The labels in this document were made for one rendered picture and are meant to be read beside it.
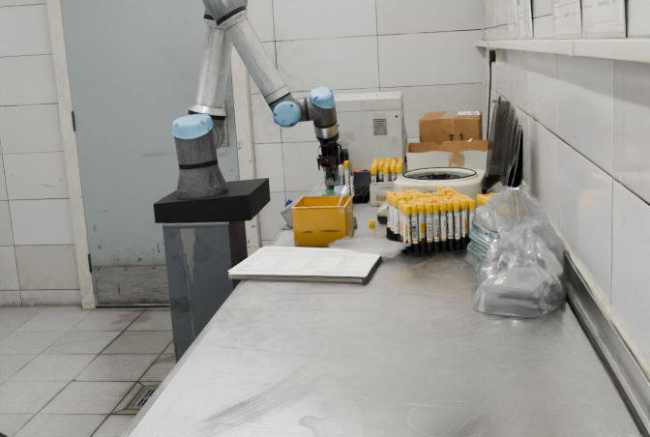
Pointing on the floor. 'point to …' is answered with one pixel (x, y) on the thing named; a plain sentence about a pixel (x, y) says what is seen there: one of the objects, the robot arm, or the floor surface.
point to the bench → (398, 360)
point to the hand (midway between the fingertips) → (334, 177)
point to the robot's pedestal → (200, 274)
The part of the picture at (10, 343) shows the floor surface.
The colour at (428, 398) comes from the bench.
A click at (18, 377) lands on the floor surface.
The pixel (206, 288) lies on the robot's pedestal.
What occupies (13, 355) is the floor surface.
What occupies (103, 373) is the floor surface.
